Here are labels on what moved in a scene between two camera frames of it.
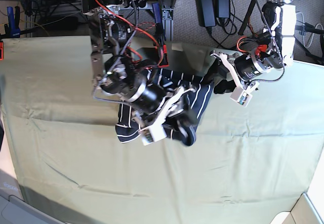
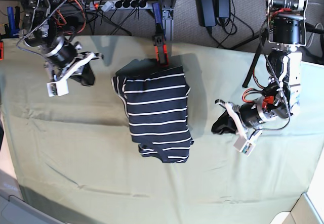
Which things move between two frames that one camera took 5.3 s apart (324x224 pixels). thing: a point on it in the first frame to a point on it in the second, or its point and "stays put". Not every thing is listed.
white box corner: (303, 212) stays put
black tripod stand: (304, 27) to (311, 27)
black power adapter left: (205, 7) stays put
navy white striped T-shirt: (193, 102) to (155, 100)
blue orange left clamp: (12, 30) stays put
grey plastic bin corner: (15, 211) stays put
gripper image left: (162, 115) to (56, 77)
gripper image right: (226, 86) to (225, 124)
